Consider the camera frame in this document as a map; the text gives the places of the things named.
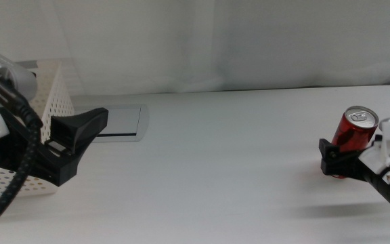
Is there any white backdrop cloth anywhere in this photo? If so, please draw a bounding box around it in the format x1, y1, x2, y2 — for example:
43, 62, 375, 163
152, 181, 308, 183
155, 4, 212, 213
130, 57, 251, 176
0, 0, 390, 98

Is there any red drink can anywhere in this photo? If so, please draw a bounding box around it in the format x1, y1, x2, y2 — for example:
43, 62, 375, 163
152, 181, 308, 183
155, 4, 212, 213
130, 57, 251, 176
330, 105, 380, 180

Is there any white perforated plastic basket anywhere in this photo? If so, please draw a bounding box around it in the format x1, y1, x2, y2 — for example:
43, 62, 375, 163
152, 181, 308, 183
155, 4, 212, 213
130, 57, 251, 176
0, 60, 76, 201

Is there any grey table cable hatch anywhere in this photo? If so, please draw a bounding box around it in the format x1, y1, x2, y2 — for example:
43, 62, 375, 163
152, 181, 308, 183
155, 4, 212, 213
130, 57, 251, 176
74, 104, 150, 143

